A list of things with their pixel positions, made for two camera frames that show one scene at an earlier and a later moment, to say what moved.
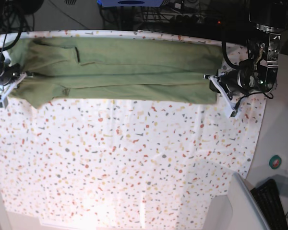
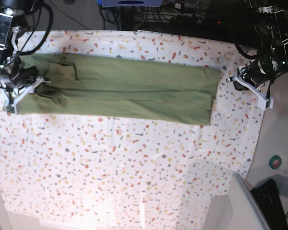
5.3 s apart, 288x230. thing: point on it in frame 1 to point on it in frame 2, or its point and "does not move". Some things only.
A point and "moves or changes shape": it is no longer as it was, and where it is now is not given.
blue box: [129, 3] does not move
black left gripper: [3, 75] to [22, 77]
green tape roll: [275, 162] does not move
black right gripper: [235, 82] to [258, 71]
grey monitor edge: [247, 213] does not move
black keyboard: [267, 195] does not move
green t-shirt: [116, 70] moves or changes shape
